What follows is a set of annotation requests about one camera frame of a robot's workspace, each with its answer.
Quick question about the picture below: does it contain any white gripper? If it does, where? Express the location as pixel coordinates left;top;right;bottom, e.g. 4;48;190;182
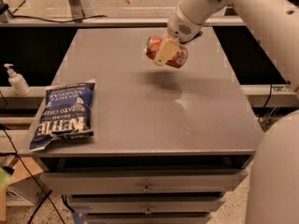
153;5;205;66

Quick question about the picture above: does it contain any red coke can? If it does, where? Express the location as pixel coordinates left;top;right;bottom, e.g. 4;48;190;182
145;36;188;68

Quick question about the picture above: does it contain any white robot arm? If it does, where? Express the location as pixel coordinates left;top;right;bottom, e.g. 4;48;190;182
154;0;299;224

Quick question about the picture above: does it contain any grey drawer cabinet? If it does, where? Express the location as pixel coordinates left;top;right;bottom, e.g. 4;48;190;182
19;26;264;224

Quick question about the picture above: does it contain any blue kettle chips bag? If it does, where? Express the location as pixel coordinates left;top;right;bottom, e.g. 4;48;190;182
30;79;95;151

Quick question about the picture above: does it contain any top grey drawer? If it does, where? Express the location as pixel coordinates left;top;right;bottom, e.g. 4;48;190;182
41;170;248;195

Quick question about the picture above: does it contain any grey drawer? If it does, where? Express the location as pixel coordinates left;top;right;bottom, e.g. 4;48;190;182
68;195;224;214
41;170;248;195
86;214;211;224

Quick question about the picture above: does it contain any white pump sanitizer bottle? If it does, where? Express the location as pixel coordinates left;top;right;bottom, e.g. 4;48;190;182
5;63;31;96

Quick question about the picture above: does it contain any middle grey drawer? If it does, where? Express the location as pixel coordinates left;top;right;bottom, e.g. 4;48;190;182
68;195;224;214

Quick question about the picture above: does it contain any bottom grey drawer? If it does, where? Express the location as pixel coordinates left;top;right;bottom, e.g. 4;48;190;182
86;214;211;224

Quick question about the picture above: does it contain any cardboard box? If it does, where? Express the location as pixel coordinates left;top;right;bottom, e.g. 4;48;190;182
0;158;42;224

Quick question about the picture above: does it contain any grey metal frame rail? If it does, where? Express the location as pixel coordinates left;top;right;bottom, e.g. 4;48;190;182
0;0;247;28

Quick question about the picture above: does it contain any black cable on rail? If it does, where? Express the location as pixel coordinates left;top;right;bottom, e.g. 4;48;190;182
12;14;108;24

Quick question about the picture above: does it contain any black cable on floor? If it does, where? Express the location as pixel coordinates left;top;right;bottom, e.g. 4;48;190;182
0;123;67;224

